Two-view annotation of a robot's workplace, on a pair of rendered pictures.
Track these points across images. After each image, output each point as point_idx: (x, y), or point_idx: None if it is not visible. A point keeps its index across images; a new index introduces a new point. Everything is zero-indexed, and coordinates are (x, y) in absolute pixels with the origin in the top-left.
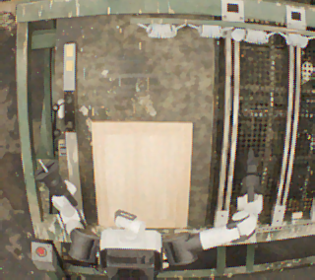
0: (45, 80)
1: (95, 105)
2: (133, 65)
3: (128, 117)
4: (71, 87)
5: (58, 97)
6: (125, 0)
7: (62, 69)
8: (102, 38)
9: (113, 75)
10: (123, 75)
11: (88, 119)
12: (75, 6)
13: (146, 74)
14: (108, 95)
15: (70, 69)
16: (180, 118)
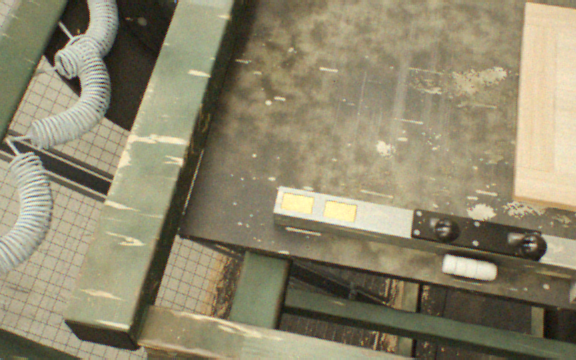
0: (383, 319)
1: (467, 182)
2: (375, 89)
3: (508, 120)
4: (403, 217)
5: (433, 273)
6: (183, 38)
7: (352, 246)
8: (291, 137)
9: (393, 130)
10: (396, 111)
11: (508, 209)
12: (154, 144)
13: (401, 70)
14: (444, 149)
15: (351, 210)
16: (515, 27)
